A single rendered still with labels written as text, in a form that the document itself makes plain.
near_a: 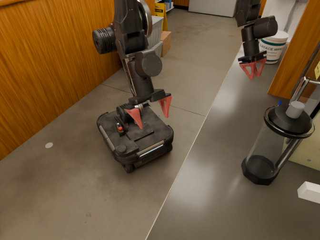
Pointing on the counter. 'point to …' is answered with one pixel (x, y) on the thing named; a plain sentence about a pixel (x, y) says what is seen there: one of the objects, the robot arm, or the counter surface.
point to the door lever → (303, 87)
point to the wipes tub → (273, 46)
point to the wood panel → (297, 51)
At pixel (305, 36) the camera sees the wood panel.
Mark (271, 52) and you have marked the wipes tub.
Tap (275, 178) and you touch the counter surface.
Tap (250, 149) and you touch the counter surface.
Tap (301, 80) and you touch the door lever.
